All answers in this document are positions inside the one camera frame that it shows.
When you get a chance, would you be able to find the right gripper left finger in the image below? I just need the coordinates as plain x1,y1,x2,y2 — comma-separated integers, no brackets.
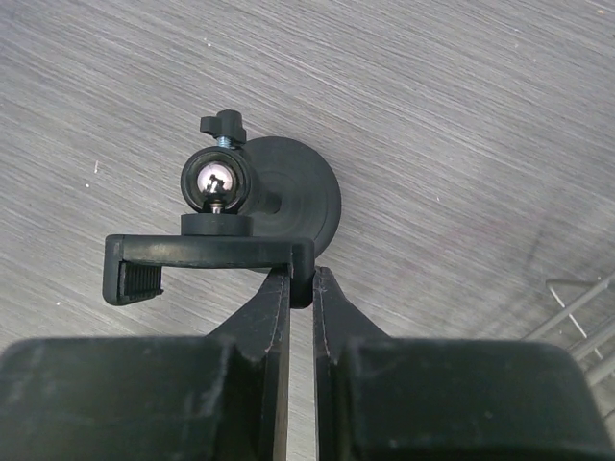
1,270,290,460

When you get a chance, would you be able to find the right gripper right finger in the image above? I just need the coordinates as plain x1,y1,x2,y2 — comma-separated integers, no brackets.
313,267,614,460

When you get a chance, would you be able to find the black phone stand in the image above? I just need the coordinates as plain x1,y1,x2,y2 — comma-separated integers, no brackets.
102,109,342,308

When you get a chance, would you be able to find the grey wire dish rack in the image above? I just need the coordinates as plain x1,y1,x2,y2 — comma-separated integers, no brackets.
525,274,614,386

